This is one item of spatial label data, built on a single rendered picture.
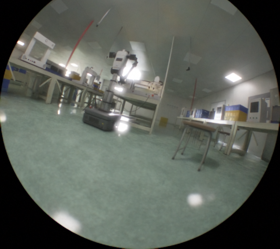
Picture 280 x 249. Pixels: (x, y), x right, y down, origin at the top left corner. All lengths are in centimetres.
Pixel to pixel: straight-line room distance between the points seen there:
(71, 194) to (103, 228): 21
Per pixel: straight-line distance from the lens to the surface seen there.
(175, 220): 57
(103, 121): 151
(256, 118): 239
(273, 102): 361
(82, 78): 363
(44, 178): 62
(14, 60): 244
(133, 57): 190
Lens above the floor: 44
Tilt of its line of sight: 1 degrees up
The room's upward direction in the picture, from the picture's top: 15 degrees clockwise
